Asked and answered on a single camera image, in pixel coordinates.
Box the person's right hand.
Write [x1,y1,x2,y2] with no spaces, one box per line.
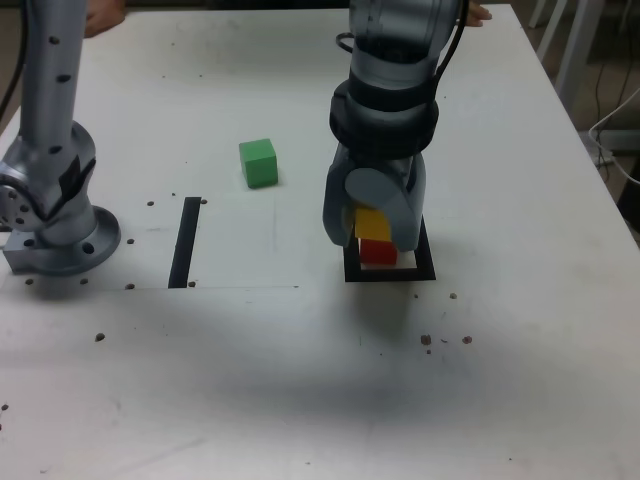
[83,0,127,39]

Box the white furniture frame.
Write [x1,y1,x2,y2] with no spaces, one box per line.
[528,0,604,104]

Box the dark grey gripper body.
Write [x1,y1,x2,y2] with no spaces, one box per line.
[338,145,425,175]

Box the yellow cube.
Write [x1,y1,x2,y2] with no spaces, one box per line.
[353,207,393,243]

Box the black tape strip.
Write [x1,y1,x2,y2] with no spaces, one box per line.
[167,196,202,290]

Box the black tape square outline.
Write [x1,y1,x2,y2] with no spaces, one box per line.
[343,214,437,284]

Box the green cube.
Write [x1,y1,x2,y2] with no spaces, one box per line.
[238,138,279,190]

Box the red cube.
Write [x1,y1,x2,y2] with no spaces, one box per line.
[359,238,400,266]

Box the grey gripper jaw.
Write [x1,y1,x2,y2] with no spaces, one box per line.
[344,156,429,253]
[322,148,355,248]

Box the white cable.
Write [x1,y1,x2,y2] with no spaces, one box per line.
[588,84,640,184]

